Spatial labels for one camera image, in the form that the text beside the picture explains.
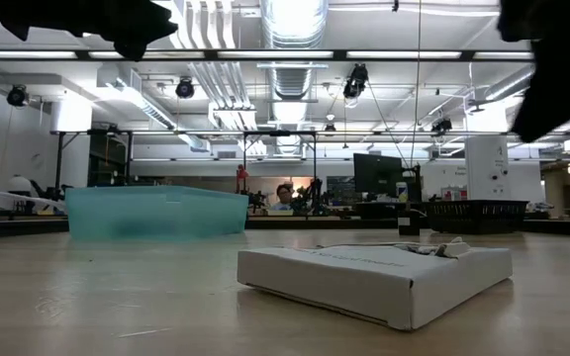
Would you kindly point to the white pillar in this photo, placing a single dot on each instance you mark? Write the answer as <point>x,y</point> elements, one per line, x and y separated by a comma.
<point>487,168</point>

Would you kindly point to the translucent green plastic bin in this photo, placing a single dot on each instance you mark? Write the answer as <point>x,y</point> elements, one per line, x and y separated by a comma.
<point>156,212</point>

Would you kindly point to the white printed flat box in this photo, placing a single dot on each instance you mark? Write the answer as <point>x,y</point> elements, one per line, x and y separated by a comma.
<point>364,277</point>

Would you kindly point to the person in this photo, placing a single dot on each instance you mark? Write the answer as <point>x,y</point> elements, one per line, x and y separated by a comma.
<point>283,195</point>

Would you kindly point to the black computer monitor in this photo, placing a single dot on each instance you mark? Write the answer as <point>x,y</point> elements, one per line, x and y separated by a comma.
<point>377,174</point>

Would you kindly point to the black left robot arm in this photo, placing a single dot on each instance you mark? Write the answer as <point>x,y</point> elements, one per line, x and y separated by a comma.
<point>18,10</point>

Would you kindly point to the white slanted panel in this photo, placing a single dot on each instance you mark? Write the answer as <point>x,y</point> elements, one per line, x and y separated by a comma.
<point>13,198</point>

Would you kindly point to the black mesh basket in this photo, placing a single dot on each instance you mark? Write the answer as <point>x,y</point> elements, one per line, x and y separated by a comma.
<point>475,216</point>

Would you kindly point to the black frame clamp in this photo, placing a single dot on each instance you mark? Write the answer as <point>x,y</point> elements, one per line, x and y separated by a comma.
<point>408,222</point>

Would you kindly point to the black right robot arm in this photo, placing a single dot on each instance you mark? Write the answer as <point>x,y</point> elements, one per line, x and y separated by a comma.
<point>552,17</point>

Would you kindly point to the red stand object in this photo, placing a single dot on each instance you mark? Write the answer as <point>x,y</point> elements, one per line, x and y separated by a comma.
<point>241,178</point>

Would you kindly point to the black aluminium table frame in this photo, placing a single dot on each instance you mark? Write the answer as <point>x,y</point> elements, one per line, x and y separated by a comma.
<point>314,224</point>

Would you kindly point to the white bottle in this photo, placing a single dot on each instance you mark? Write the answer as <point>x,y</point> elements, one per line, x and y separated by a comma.
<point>402,192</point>

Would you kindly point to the black ceiling camera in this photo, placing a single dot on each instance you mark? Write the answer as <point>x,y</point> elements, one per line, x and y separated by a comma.
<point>355,81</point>
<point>17,96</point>
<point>184,88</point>

